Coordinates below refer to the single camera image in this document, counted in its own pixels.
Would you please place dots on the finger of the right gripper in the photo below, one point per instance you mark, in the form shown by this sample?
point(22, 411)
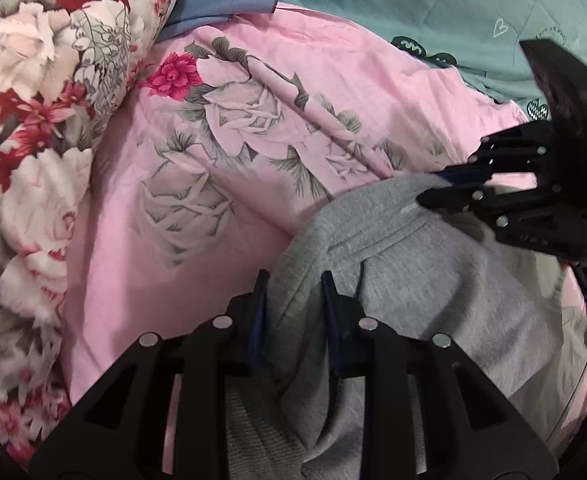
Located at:
point(537, 219)
point(530, 148)

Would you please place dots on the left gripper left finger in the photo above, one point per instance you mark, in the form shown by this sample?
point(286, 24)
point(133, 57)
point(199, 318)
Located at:
point(159, 412)

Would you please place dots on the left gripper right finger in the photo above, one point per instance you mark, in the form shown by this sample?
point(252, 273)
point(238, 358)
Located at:
point(429, 411)

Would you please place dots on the grey sweatpants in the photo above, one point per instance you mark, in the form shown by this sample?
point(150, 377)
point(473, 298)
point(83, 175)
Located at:
point(518, 314)

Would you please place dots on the teal heart-print quilt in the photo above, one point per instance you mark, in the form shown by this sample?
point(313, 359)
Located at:
point(480, 38)

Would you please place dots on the pink floral bed sheet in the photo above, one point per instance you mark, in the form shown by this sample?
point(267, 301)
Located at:
point(236, 138)

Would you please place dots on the red floral bolster pillow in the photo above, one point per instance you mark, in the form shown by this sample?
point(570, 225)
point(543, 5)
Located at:
point(65, 69)

